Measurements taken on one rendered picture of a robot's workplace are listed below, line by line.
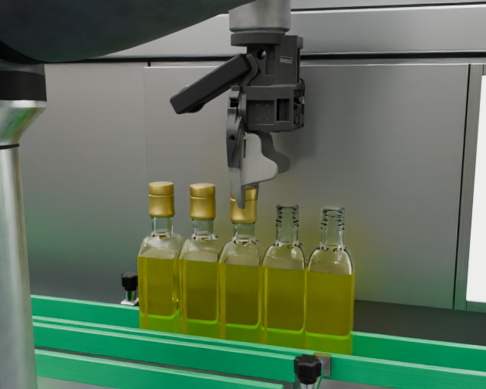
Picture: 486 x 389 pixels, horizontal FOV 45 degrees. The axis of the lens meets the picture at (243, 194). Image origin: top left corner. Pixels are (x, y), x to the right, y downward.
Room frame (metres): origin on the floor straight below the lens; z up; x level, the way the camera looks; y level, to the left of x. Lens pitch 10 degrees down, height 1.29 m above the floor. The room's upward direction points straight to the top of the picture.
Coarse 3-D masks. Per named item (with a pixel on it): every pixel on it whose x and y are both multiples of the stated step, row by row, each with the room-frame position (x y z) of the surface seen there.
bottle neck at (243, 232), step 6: (234, 222) 0.74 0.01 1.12; (234, 228) 0.74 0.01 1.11; (240, 228) 0.73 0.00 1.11; (246, 228) 0.73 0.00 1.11; (252, 228) 0.74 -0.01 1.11; (234, 234) 0.74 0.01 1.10; (240, 234) 0.73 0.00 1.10; (246, 234) 0.73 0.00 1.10; (252, 234) 0.74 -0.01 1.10; (240, 240) 0.73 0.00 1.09; (246, 240) 0.73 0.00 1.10
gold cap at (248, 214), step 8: (248, 192) 0.73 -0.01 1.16; (256, 192) 0.74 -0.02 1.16; (232, 200) 0.74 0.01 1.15; (248, 200) 0.73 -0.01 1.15; (256, 200) 0.74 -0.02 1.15; (232, 208) 0.74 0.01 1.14; (240, 208) 0.73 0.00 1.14; (248, 208) 0.73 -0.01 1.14; (256, 208) 0.74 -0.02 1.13; (232, 216) 0.74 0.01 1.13; (240, 216) 0.73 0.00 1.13; (248, 216) 0.73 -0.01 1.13; (256, 216) 0.74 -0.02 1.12
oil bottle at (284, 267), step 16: (272, 256) 0.71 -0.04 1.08; (288, 256) 0.70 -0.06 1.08; (304, 256) 0.71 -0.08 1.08; (272, 272) 0.71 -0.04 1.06; (288, 272) 0.70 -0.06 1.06; (304, 272) 0.70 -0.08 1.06; (272, 288) 0.71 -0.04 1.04; (288, 288) 0.70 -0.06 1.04; (304, 288) 0.70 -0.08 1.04; (272, 304) 0.71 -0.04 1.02; (288, 304) 0.70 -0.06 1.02; (304, 304) 0.70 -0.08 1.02; (272, 320) 0.71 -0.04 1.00; (288, 320) 0.70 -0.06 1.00; (304, 320) 0.70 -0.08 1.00; (272, 336) 0.71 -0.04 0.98; (288, 336) 0.70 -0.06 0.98; (304, 336) 0.71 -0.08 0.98
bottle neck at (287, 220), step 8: (280, 208) 0.72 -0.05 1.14; (288, 208) 0.72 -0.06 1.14; (296, 208) 0.72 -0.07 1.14; (280, 216) 0.72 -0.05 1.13; (288, 216) 0.72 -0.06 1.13; (296, 216) 0.72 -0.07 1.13; (280, 224) 0.72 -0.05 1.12; (288, 224) 0.72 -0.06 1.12; (296, 224) 0.72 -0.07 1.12; (280, 232) 0.72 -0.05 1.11; (288, 232) 0.72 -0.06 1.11; (296, 232) 0.72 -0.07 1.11; (280, 240) 0.72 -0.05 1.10; (288, 240) 0.72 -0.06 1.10; (296, 240) 0.72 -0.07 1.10
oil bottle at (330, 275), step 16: (320, 256) 0.69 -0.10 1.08; (336, 256) 0.69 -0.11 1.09; (352, 256) 0.71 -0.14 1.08; (320, 272) 0.69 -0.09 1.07; (336, 272) 0.68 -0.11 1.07; (352, 272) 0.69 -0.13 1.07; (320, 288) 0.69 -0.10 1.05; (336, 288) 0.68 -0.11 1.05; (352, 288) 0.69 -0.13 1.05; (320, 304) 0.69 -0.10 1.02; (336, 304) 0.68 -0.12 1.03; (352, 304) 0.70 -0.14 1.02; (320, 320) 0.69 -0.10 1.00; (336, 320) 0.68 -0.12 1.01; (352, 320) 0.71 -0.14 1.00; (320, 336) 0.69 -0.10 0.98; (336, 336) 0.68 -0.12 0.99; (352, 336) 0.72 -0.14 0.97; (336, 352) 0.68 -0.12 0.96; (352, 352) 0.72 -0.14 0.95
